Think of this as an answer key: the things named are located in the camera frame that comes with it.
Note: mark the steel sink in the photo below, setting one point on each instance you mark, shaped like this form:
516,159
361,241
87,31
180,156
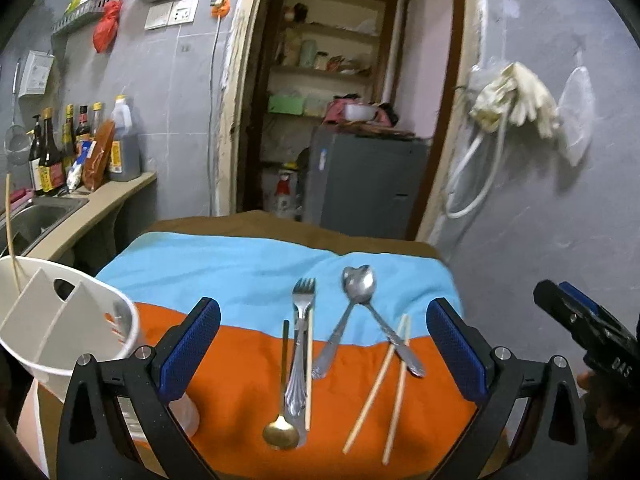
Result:
40,215

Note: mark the steel spoon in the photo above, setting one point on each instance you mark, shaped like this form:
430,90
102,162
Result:
400,347
332,345

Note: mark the pink soap dish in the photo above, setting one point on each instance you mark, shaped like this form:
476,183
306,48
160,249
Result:
19,195

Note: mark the yellow cap sauce bottle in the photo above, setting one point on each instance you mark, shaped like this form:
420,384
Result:
68,135

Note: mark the clear hanging plastic bag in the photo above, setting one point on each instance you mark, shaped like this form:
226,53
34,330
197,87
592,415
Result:
577,115

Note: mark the steel fork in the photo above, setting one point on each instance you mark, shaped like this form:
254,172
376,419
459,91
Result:
300,350

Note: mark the white bowl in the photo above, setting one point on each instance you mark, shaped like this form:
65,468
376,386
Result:
360,112

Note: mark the wooden chopstick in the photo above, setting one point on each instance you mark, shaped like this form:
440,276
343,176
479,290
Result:
12,230
375,390
397,400
309,370

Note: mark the dark bottle white label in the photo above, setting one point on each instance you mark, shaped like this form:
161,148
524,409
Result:
34,160

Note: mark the blue and orange cloth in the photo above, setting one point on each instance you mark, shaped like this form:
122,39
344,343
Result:
235,280

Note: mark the dark bottle yellow label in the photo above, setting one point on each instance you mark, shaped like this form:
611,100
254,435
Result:
51,165

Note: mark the person's right hand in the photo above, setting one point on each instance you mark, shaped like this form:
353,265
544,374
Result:
607,405

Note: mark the orange plug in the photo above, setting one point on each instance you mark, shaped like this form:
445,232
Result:
220,7

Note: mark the red and white bottle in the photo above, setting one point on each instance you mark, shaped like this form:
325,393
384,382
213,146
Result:
286,195

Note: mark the wooden shelf unit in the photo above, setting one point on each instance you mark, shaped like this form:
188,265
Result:
325,30

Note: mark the brown spice packet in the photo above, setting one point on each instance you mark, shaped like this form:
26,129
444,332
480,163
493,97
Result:
97,160

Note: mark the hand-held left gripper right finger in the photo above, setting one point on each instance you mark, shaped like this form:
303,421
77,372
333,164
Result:
455,350

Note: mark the blue and white packet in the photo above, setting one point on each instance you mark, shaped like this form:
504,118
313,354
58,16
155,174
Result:
80,165

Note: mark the red cap sauce bottle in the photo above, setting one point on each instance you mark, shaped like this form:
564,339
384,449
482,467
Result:
83,127

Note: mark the white switch plate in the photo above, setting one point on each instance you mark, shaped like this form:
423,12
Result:
172,12

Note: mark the large oil jug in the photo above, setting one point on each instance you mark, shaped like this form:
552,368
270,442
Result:
125,145

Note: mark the red plastic bag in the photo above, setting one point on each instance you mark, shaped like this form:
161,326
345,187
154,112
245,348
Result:
107,27

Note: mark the green box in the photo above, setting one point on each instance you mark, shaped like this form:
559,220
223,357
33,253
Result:
286,105

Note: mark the white divided utensil holder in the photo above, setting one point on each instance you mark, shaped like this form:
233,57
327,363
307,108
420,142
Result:
60,320

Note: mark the beige kitchen counter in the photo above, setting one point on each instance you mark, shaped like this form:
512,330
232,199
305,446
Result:
100,200

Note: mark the clear bottle yellow cap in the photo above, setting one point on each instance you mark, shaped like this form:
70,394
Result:
97,120

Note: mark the grey wall rack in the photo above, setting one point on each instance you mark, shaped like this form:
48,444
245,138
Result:
80,17

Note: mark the white wall box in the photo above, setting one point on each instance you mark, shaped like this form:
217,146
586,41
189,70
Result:
36,74

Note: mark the pink clothes pile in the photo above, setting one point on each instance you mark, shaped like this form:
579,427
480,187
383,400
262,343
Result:
337,109

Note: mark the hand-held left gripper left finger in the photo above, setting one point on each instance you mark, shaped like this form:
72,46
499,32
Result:
192,345

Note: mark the wooden door frame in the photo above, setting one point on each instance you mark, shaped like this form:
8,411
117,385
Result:
235,110

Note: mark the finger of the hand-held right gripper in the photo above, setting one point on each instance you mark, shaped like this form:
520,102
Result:
580,296
555,305

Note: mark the white rubber gloves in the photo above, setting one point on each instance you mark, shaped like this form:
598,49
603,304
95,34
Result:
520,92

